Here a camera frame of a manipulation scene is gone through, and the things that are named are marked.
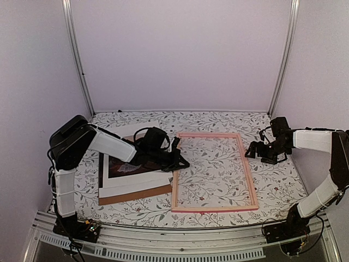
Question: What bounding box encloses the aluminium front table rail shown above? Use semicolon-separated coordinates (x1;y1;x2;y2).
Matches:
23;211;342;261

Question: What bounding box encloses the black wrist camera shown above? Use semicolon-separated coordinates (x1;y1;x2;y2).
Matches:
259;117;290;142
133;127;170;151

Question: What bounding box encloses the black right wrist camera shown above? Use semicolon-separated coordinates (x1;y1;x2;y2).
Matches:
259;117;290;142

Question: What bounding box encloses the left aluminium corner post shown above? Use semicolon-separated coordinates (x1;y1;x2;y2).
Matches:
62;0;95;116

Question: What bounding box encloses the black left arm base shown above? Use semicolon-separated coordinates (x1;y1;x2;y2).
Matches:
53;215;100;243

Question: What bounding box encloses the right aluminium corner post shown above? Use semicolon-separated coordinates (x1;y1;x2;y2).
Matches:
268;0;300;116

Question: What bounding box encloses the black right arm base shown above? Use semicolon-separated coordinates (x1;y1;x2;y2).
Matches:
261;218;310;256

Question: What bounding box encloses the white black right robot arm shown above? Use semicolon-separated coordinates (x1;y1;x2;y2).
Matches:
245;128;348;238

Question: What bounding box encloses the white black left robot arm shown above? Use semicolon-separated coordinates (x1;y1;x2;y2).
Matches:
47;115;190;237

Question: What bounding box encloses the aluminium corner post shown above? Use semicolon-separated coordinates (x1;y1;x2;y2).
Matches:
268;0;300;116
62;0;95;116

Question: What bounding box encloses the white photo mat board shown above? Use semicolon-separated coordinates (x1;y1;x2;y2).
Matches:
98;126;174;199

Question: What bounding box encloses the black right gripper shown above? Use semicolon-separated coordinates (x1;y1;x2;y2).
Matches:
245;140;291;165

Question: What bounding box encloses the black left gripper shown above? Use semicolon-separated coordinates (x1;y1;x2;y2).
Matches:
149;148;190;173

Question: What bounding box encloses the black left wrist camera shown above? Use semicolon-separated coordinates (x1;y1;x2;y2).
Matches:
133;127;170;151

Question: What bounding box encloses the pink wooden picture frame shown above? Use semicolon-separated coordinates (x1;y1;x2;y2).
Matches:
171;132;258;213

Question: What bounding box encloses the landscape photo print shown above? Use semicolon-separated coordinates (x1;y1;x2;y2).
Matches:
108;156;161;178

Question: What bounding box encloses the brown cardboard backing board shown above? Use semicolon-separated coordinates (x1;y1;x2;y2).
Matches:
98;184;172;206

